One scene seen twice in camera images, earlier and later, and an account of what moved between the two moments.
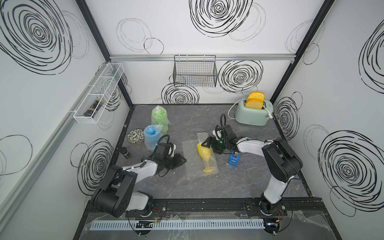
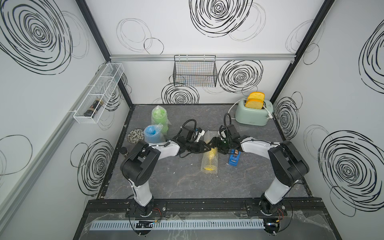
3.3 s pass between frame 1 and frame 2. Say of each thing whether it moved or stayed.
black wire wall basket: stayed
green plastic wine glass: stayed
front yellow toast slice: stayed
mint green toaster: stayed
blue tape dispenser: stayed
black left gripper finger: moved
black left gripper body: moved
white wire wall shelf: stayed
